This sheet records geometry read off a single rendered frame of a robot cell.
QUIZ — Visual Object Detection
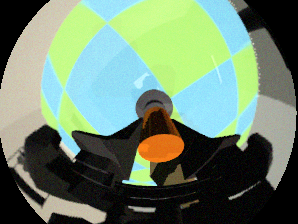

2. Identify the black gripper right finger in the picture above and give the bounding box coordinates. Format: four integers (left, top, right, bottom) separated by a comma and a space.
172, 119, 241, 180

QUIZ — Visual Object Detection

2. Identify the orange knob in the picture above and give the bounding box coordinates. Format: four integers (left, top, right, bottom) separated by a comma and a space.
138, 107, 185, 163

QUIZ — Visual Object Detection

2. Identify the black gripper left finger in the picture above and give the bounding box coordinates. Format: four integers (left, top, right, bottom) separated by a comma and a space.
71, 117, 144, 180

